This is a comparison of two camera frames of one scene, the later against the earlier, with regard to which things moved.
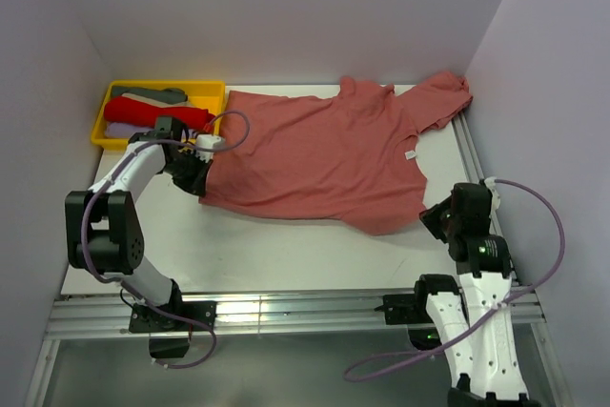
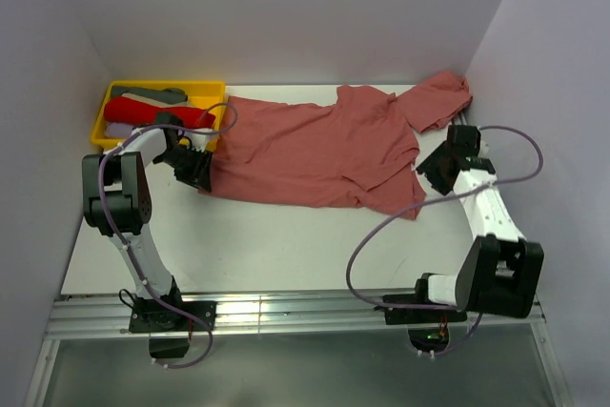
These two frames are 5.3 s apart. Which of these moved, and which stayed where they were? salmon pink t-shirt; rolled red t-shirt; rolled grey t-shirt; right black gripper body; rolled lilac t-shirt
Moved: right black gripper body; salmon pink t-shirt
Stayed: rolled lilac t-shirt; rolled red t-shirt; rolled grey t-shirt
